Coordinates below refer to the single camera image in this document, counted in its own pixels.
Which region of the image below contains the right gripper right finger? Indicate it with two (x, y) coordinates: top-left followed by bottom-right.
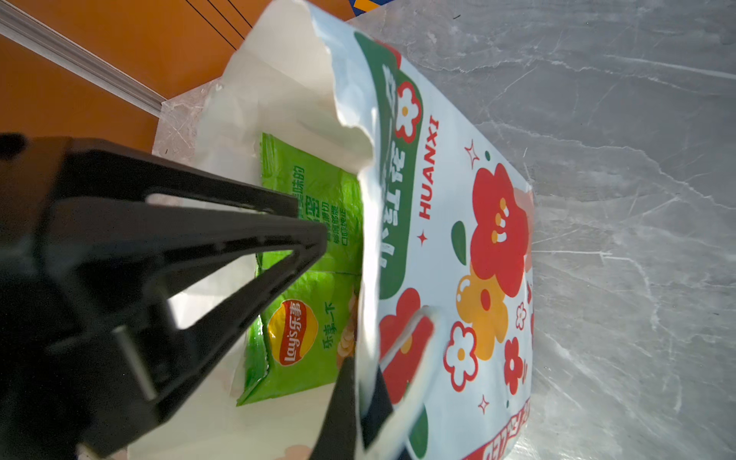
(360, 369), (393, 450)

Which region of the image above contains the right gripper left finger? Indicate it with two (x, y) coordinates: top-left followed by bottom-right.
(310, 358), (358, 460)

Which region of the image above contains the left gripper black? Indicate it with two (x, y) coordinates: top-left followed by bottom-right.
(1, 133), (173, 459)

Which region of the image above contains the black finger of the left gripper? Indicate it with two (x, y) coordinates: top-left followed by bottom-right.
(51, 140), (327, 426)

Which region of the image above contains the white paper bag with flowers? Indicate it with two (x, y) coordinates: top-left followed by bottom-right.
(128, 1), (534, 459)

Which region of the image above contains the large green chips bag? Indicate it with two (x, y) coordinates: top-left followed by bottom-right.
(238, 134), (363, 406)

